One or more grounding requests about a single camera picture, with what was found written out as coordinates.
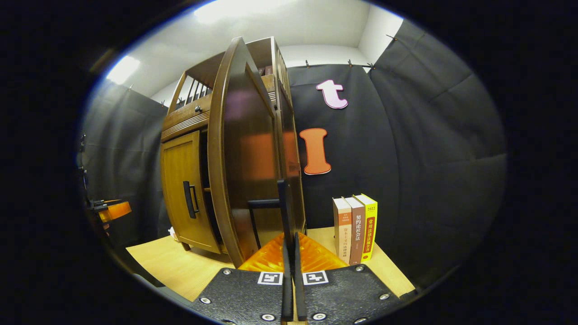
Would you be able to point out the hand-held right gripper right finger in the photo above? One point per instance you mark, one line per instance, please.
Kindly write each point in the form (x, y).
(300, 289)

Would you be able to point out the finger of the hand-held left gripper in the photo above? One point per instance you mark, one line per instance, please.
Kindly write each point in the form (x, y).
(101, 201)
(117, 211)

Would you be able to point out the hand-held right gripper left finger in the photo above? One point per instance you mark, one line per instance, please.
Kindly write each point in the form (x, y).
(287, 289)

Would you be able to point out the wooden shoe cabinet door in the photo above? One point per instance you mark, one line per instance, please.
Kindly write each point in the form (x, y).
(180, 189)
(248, 149)

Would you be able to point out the wooden double-door shoe cabinet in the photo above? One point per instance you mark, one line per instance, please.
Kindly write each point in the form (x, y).
(180, 122)

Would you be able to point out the wooden cabinet drawer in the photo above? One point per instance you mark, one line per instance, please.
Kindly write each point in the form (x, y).
(185, 115)

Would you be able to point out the small white packet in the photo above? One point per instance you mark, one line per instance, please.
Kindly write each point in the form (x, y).
(173, 233)

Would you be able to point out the brown spine book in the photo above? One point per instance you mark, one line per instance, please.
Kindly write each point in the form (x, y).
(356, 234)

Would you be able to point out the yellow book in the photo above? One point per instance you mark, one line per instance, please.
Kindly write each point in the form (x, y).
(370, 225)

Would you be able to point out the small ceiling light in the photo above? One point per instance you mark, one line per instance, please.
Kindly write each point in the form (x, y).
(123, 70)

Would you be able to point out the black backdrop cloth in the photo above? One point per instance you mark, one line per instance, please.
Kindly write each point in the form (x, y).
(429, 158)

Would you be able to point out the maroon book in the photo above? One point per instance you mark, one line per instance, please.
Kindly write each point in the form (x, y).
(268, 70)

